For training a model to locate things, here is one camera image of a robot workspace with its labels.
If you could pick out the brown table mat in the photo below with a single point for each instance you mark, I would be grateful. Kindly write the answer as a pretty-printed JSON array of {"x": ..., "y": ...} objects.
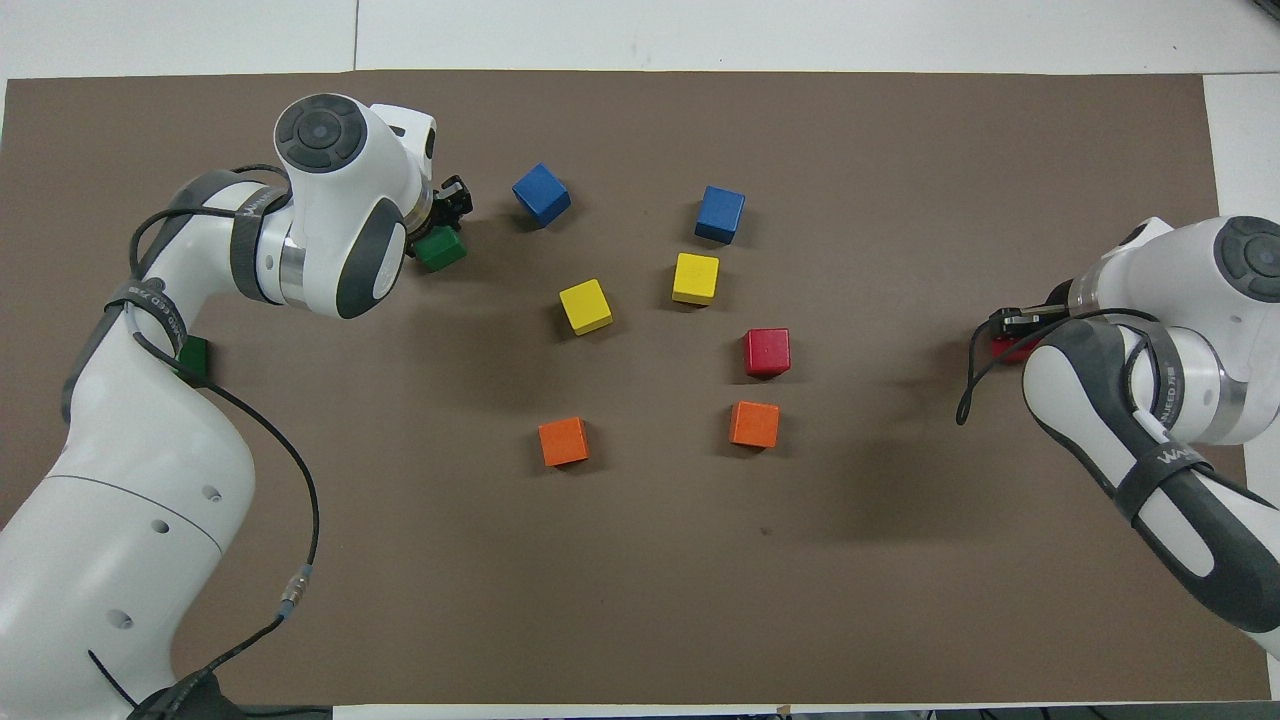
[{"x": 640, "y": 600}]

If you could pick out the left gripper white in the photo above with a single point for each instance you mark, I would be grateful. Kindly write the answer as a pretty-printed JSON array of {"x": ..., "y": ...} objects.
[{"x": 420, "y": 140}]

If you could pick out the orange wooden cube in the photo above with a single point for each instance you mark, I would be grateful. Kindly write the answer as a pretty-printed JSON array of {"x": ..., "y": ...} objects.
[
  {"x": 754, "y": 424},
  {"x": 563, "y": 441}
]

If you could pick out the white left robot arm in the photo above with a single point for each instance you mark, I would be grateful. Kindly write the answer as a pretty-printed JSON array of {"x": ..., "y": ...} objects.
[{"x": 120, "y": 520}]

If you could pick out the blue wooden cube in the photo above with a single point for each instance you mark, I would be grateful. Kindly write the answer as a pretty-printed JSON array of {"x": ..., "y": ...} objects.
[
  {"x": 541, "y": 193},
  {"x": 720, "y": 213}
]

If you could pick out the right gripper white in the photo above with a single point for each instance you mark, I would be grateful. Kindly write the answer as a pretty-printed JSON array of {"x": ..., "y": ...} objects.
[{"x": 1060, "y": 297}]

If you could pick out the yellow wooden cube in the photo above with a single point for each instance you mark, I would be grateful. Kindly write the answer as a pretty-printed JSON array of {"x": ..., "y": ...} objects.
[
  {"x": 585, "y": 305},
  {"x": 696, "y": 277}
]

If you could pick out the red wooden cube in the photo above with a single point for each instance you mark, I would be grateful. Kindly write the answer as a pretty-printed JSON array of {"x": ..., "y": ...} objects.
[
  {"x": 1010, "y": 352},
  {"x": 767, "y": 352}
]

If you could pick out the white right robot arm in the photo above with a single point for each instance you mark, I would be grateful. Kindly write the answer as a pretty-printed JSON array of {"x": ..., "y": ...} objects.
[{"x": 1200, "y": 300}]

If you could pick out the green wooden cube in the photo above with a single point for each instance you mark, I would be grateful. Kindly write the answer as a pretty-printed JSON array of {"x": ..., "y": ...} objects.
[
  {"x": 442, "y": 252},
  {"x": 195, "y": 355}
]

